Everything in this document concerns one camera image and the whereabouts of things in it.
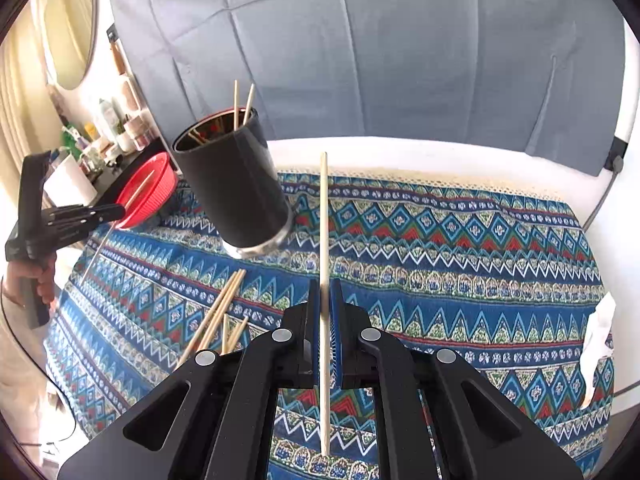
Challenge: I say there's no grey cable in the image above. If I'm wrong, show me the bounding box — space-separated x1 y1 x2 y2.
581 160 623 231

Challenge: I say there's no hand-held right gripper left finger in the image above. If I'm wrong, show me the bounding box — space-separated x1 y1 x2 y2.
57 280 321 480

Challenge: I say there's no grey backdrop cloth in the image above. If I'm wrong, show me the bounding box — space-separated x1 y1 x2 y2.
107 0 628 177

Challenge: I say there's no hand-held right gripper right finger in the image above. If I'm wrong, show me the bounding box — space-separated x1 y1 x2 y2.
330 279 585 480

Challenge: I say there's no black cylindrical utensil holder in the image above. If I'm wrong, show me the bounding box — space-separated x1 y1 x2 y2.
171 106 293 261

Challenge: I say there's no red plastic basket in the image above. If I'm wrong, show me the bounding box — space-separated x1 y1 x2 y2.
114 151 178 231

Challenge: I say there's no white stand pole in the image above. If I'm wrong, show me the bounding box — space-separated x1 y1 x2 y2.
614 35 640 147

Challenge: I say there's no blue patterned table cloth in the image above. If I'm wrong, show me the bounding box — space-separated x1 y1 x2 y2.
44 170 616 480

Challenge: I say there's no person's beige clothing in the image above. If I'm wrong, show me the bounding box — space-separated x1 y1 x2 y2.
0 305 76 441

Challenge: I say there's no group of bottles and jars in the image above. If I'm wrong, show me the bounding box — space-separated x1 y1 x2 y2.
47 75 161 181

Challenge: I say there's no person's left hand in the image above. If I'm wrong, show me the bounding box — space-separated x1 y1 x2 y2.
2 261 58 312

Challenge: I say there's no white cup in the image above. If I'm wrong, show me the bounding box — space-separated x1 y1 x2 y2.
44 154 98 208

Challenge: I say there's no beige curtain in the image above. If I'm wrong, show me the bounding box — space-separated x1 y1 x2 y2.
0 10 51 186

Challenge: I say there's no black backdrop clamp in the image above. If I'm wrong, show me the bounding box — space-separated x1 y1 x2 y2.
605 137 628 171

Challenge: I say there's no white crumpled tissue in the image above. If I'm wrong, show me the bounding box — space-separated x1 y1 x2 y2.
580 292 617 408

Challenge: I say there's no oval wall mirror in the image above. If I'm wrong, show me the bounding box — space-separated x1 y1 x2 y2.
39 0 98 91

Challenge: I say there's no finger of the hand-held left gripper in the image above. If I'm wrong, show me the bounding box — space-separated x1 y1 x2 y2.
44 203 126 226
30 221 108 252

